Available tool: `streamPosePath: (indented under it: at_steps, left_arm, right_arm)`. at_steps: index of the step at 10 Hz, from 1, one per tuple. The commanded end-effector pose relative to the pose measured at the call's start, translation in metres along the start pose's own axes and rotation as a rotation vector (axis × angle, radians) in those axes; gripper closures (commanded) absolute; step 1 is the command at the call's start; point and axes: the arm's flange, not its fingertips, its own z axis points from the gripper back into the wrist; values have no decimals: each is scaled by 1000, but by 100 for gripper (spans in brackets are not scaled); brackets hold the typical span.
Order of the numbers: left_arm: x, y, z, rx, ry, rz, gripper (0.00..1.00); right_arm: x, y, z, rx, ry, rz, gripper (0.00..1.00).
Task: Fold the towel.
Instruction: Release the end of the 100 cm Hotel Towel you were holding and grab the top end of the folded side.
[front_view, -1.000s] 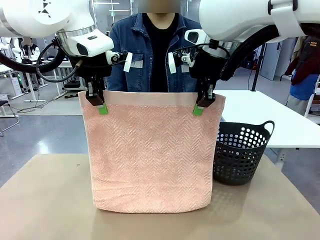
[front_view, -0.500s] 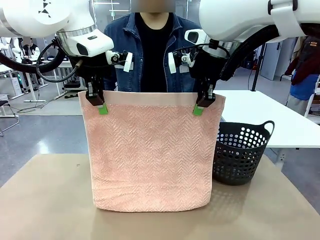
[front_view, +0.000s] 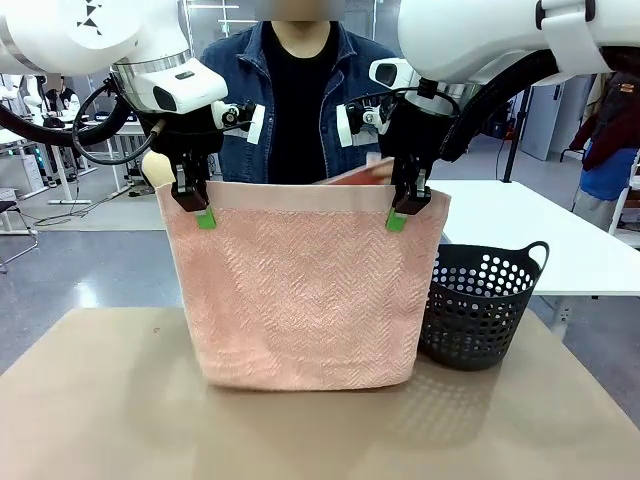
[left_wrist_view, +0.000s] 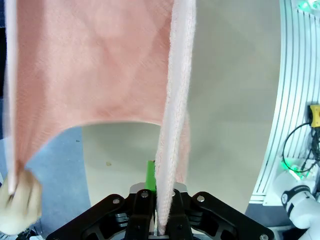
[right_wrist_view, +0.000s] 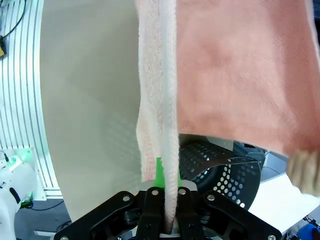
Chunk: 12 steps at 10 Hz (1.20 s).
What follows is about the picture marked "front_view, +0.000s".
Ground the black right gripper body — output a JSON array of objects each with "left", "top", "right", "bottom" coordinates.
[{"left": 378, "top": 94, "right": 454, "bottom": 169}]

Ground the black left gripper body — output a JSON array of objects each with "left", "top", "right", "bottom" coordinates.
[{"left": 142, "top": 104, "right": 224, "bottom": 167}]

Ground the pink towel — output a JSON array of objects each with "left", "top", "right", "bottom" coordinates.
[{"left": 154, "top": 157, "right": 453, "bottom": 392}]

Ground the dark perforated laundry basket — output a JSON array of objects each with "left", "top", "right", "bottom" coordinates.
[{"left": 417, "top": 241, "right": 550, "bottom": 372}]

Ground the person's right hand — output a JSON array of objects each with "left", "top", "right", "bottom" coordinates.
[{"left": 140, "top": 152, "right": 177, "bottom": 189}]

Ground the long white workbench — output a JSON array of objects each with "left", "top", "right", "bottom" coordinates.
[{"left": 84, "top": 117, "right": 149, "bottom": 197}]

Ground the black tripod stand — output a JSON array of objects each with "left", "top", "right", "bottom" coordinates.
[{"left": 498, "top": 85, "right": 532, "bottom": 184}]

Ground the large white table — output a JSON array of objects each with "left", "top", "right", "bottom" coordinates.
[{"left": 424, "top": 178, "right": 640, "bottom": 301}]

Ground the person in denim jacket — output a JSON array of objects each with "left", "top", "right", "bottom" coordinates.
[{"left": 199, "top": 0, "right": 401, "bottom": 185}]

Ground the white table with slim legs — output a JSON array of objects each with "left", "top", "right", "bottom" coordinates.
[{"left": 0, "top": 121, "right": 95, "bottom": 206}]

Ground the grey door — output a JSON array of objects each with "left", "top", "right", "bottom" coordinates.
[{"left": 519, "top": 84, "right": 567, "bottom": 162}]

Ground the seated person in dark jacket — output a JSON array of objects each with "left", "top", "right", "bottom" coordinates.
[{"left": 43, "top": 73, "right": 82, "bottom": 129}]

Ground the blue garment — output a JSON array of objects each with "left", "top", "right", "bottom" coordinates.
[{"left": 578, "top": 147, "right": 640, "bottom": 202}]

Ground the dark maroon jacket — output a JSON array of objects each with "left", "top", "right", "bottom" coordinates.
[{"left": 569, "top": 72, "right": 640, "bottom": 172}]

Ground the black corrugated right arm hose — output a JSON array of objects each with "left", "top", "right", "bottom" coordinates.
[{"left": 439, "top": 48, "right": 569, "bottom": 164}]

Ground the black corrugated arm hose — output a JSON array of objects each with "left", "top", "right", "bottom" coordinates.
[
  {"left": 0, "top": 102, "right": 129, "bottom": 150},
  {"left": 439, "top": 48, "right": 569, "bottom": 164}
]

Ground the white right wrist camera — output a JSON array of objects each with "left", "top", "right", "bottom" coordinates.
[{"left": 335, "top": 97, "right": 392, "bottom": 149}]

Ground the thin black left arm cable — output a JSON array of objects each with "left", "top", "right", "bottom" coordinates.
[{"left": 72, "top": 74, "right": 154, "bottom": 167}]

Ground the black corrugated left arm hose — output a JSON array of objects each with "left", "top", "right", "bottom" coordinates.
[{"left": 0, "top": 102, "right": 129, "bottom": 150}]

